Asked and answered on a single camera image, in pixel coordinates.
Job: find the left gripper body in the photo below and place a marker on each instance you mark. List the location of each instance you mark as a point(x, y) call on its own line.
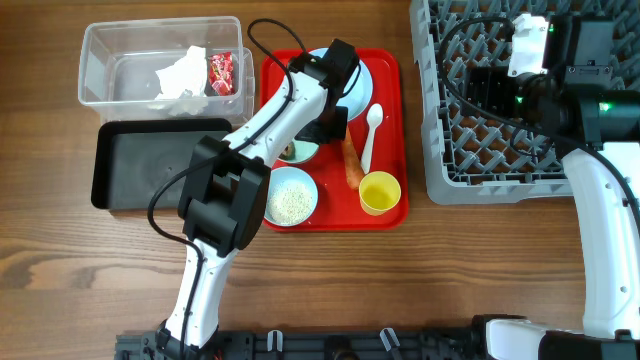
point(332, 123)

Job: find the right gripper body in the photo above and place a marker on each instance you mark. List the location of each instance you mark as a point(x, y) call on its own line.
point(500, 96)

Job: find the green bowl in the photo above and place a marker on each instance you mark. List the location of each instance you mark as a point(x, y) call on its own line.
point(304, 151)

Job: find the orange carrot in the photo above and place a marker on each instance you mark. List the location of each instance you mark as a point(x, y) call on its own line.
point(353, 170)

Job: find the brown food scrap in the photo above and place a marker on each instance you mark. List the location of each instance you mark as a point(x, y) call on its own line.
point(288, 153)

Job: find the light blue bowl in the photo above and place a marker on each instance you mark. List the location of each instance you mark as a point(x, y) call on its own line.
point(284, 174)

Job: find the yellow plastic cup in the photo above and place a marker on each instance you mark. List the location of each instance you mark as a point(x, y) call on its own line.
point(379, 192)

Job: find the white rice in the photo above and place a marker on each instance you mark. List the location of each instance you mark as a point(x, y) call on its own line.
point(290, 203)

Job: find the red snack wrapper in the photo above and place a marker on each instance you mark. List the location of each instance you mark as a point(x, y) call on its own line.
point(220, 73)

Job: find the white napkin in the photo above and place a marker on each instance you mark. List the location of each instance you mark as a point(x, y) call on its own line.
point(182, 85)

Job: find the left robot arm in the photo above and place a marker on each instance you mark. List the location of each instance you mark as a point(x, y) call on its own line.
point(224, 196)

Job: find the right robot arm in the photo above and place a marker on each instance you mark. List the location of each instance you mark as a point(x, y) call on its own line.
point(558, 83)

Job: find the grey dishwasher rack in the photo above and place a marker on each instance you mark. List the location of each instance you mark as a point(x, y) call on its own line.
point(470, 160)

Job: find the light blue plate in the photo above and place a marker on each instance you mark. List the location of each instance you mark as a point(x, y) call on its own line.
point(361, 95)

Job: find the white plastic spoon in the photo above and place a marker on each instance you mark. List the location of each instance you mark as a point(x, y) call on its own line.
point(374, 119)

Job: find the red serving tray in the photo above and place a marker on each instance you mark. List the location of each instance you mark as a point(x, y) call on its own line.
point(338, 207)

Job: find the clear plastic bin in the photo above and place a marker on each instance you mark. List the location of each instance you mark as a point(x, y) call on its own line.
point(118, 63)

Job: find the black plastic tray bin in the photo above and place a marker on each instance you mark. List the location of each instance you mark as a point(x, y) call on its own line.
point(134, 158)

